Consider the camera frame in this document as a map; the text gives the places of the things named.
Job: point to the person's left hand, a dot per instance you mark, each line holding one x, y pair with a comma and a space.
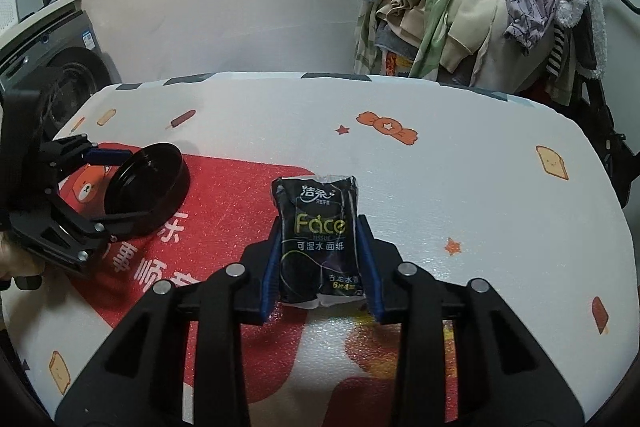
10, 257

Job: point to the black round container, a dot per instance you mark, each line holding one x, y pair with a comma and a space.
150, 187

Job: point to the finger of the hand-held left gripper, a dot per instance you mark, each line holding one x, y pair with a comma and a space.
107, 156
75, 232

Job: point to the black tissue packet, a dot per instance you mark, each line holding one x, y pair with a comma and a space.
315, 237

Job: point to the dark grey washing machine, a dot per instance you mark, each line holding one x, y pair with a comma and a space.
75, 72

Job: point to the black metal frame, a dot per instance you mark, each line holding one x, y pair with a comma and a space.
607, 147

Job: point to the pile of clothes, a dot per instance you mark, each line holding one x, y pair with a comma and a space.
475, 7

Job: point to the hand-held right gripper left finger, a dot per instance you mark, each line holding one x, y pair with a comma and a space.
270, 277

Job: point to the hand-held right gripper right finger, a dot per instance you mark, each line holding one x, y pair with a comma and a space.
372, 292

